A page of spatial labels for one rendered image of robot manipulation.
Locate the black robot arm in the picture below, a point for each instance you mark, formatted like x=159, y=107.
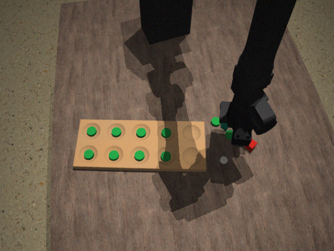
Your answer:
x=253, y=72

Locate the tan wooden tray with round pockets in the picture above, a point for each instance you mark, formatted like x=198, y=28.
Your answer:
x=186, y=145

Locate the green disc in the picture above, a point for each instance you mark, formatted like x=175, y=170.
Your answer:
x=228, y=134
x=91, y=131
x=166, y=132
x=116, y=132
x=114, y=155
x=165, y=156
x=141, y=132
x=139, y=155
x=88, y=154
x=215, y=121

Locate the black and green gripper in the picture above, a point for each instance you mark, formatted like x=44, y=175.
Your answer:
x=223, y=115

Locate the red cube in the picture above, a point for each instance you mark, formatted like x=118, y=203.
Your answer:
x=251, y=146

